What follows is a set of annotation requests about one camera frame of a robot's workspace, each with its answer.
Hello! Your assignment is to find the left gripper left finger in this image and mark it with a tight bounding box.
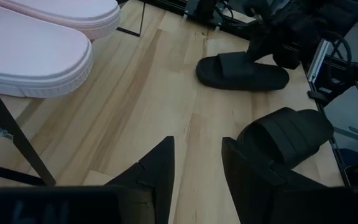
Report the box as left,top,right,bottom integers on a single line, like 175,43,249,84
104,136,176,224

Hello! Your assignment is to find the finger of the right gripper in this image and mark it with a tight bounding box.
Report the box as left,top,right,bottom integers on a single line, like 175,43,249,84
272,43,301,71
247,29,270,62

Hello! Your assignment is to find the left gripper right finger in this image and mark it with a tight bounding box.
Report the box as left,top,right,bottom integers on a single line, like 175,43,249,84
221,137,287,224

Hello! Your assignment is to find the black slide sandal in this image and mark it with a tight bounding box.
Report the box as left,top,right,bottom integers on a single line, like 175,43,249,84
195,51,290,92
236,106,335,175

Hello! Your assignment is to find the pink slide sandal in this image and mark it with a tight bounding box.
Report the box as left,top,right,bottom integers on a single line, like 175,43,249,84
0,0,94,99
0,0,122,40

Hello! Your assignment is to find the wooden shelf with black frame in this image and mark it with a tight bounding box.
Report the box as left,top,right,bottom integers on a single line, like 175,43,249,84
0,0,147,187

